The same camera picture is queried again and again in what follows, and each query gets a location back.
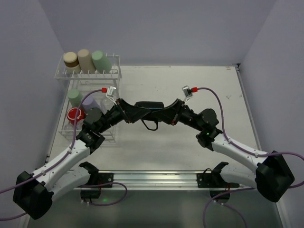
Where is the clear faceted glass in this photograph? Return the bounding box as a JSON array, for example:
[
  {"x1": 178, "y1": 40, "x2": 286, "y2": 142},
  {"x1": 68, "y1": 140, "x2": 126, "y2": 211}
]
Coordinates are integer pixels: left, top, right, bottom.
[{"x1": 100, "y1": 97, "x2": 114, "y2": 114}]

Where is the black mug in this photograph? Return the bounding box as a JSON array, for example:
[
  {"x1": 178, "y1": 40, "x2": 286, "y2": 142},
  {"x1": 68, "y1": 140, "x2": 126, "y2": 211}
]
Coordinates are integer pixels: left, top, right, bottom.
[{"x1": 134, "y1": 101, "x2": 164, "y2": 131}]

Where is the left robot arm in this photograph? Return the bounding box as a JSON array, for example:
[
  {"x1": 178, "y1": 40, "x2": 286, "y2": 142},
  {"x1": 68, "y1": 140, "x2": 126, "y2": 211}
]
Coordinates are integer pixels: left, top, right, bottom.
[{"x1": 13, "y1": 99, "x2": 152, "y2": 219}]

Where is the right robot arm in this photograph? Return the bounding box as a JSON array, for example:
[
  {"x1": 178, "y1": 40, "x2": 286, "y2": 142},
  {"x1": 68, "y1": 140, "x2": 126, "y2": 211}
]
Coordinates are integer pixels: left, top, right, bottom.
[{"x1": 148, "y1": 99, "x2": 295, "y2": 202}]

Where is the lavender cup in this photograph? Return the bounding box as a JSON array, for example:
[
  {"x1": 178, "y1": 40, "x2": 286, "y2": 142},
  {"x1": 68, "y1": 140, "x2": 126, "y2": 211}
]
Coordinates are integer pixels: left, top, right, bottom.
[{"x1": 82, "y1": 95, "x2": 100, "y2": 113}]

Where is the green cup lower shelf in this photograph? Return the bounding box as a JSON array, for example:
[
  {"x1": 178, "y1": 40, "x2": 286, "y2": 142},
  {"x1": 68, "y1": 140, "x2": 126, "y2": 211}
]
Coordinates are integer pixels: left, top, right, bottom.
[{"x1": 67, "y1": 89, "x2": 83, "y2": 107}]

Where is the green cup shelf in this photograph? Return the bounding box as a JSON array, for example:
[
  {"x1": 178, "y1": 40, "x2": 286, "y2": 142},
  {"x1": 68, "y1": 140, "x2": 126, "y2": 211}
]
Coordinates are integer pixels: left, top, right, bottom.
[
  {"x1": 67, "y1": 89, "x2": 83, "y2": 107},
  {"x1": 91, "y1": 50, "x2": 112, "y2": 74}
]

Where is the red cup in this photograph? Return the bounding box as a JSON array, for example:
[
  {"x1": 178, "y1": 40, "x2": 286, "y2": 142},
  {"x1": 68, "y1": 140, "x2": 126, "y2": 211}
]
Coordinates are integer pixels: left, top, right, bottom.
[{"x1": 66, "y1": 107, "x2": 85, "y2": 124}]

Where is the green cup upper shelf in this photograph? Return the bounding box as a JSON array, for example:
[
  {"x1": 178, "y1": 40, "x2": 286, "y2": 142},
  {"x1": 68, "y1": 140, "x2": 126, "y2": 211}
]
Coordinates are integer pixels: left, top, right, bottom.
[{"x1": 91, "y1": 50, "x2": 112, "y2": 74}]

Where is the beige cup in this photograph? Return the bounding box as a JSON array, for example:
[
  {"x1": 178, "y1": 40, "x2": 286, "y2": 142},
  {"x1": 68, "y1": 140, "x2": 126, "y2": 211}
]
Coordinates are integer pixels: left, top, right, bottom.
[{"x1": 77, "y1": 49, "x2": 96, "y2": 74}]

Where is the brown and cream cup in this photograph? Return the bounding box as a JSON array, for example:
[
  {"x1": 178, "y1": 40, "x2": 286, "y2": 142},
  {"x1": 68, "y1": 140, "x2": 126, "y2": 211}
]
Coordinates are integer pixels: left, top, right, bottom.
[{"x1": 63, "y1": 52, "x2": 81, "y2": 74}]

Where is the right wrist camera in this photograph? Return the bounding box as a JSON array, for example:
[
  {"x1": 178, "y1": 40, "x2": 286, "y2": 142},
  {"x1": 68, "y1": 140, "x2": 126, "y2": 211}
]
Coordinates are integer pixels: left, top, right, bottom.
[{"x1": 182, "y1": 85, "x2": 193, "y2": 104}]

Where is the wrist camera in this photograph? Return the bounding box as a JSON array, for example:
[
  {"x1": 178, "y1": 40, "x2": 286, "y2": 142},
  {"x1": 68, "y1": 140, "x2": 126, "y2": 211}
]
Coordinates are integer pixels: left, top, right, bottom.
[
  {"x1": 182, "y1": 85, "x2": 193, "y2": 104},
  {"x1": 106, "y1": 86, "x2": 117, "y2": 105}
]

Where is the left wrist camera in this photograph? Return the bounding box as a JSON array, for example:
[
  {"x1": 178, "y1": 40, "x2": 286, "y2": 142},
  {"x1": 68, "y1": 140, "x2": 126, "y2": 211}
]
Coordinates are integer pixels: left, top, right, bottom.
[{"x1": 106, "y1": 86, "x2": 117, "y2": 105}]

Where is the white wire dish rack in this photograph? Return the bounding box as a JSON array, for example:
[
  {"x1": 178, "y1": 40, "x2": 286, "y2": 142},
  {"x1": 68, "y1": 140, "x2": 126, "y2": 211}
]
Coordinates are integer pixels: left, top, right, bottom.
[{"x1": 55, "y1": 54, "x2": 122, "y2": 144}]

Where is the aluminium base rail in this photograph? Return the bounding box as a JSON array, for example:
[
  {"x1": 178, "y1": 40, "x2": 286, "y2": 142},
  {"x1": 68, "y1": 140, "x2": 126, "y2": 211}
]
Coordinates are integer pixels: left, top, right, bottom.
[{"x1": 71, "y1": 169, "x2": 238, "y2": 191}]

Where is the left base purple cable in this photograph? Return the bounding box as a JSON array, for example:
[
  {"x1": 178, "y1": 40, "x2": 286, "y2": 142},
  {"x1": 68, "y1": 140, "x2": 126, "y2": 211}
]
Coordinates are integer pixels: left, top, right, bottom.
[{"x1": 80, "y1": 181, "x2": 128, "y2": 206}]

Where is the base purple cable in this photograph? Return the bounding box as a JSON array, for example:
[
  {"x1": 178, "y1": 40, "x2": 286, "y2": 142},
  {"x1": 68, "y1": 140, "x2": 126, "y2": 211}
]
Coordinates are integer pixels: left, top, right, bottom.
[
  {"x1": 80, "y1": 181, "x2": 128, "y2": 206},
  {"x1": 203, "y1": 186, "x2": 257, "y2": 228}
]

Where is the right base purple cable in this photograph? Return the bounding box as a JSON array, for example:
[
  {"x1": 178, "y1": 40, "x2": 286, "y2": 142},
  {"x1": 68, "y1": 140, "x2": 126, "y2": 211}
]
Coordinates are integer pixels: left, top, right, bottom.
[{"x1": 203, "y1": 186, "x2": 257, "y2": 228}]

